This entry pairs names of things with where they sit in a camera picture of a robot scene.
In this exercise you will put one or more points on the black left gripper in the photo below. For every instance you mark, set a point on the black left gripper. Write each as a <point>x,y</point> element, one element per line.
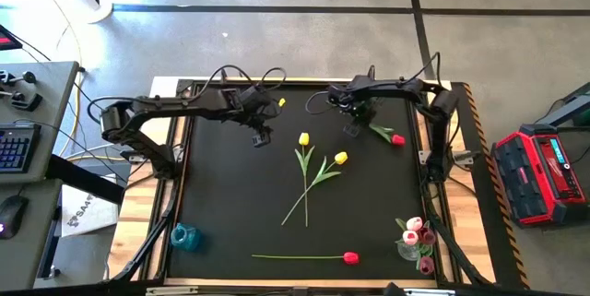
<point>260,107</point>

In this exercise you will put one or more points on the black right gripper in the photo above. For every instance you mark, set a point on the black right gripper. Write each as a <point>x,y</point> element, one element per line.
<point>352,102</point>

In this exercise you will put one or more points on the yellow artificial tulip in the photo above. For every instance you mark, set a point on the yellow artificial tulip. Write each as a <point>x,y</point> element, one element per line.
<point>341,157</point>
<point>303,139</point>

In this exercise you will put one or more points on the red artificial tulip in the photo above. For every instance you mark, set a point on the red artificial tulip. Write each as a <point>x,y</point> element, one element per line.
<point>351,257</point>
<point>397,139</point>

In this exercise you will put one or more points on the pink artificial tulip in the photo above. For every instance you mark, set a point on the pink artificial tulip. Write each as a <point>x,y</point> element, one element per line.
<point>410,237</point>
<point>414,223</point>

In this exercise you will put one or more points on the blue glass vase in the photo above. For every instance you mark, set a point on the blue glass vase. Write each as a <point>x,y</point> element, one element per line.
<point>185,237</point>

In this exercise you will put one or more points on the maroon artificial tulip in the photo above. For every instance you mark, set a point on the maroon artificial tulip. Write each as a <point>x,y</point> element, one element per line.
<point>427,236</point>
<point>426,265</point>

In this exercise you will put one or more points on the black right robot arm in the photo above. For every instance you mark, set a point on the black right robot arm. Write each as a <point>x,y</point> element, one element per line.
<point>396,86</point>

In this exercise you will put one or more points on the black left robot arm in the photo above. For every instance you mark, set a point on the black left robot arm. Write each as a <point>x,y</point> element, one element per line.
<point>161,104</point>

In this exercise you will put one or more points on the yellow tag on left gripper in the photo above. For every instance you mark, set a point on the yellow tag on left gripper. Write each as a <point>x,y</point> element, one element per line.
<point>281,102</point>

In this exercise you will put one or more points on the black mat with hazard stripes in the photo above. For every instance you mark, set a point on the black mat with hazard stripes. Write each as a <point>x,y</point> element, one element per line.
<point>479,116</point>

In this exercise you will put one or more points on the clear water bottle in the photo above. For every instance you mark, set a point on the clear water bottle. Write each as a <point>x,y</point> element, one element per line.
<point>408,252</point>

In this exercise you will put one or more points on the black diagonal support bar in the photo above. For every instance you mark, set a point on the black diagonal support bar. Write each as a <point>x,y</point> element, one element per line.
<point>83,178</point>

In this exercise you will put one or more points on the red and black tool case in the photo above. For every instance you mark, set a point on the red and black tool case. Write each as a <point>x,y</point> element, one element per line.
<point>534,181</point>

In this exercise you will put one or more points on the white printed box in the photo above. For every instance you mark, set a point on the white printed box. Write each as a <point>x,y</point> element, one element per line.
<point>87,213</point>

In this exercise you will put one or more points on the grey desk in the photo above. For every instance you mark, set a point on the grey desk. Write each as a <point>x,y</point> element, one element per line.
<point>50,102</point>

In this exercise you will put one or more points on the grey and green cart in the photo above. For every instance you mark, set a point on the grey and green cart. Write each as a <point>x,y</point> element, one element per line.
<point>578,107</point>

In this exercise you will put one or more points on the black clamp block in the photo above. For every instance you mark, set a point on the black clamp block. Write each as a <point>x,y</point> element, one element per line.
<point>27,101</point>

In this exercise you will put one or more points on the black lever with ball knob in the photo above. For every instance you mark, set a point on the black lever with ball knob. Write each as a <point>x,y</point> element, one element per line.
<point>28,76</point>

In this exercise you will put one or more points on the black computer keyboard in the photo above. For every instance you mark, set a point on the black computer keyboard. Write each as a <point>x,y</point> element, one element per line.
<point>16,148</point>

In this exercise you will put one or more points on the black device with red display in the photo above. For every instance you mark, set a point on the black device with red display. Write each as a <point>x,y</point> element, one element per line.
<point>8,38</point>

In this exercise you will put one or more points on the black computer mouse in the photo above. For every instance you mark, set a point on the black computer mouse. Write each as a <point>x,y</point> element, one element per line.
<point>11,215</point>

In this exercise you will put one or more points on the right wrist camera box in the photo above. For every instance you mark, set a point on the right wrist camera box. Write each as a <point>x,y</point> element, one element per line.
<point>351,130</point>

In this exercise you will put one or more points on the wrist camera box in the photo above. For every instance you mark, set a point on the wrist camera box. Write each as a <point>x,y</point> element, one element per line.
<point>351,130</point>
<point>261,140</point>

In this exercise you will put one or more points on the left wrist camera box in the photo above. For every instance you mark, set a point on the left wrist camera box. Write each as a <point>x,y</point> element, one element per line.
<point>261,140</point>

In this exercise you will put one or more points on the black aluminium rig frame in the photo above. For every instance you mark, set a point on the black aluminium rig frame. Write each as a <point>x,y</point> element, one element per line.
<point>299,84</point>

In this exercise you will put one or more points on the silver metal bracket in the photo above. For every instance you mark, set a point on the silver metal bracket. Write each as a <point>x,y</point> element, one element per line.
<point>428,292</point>
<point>173,290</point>

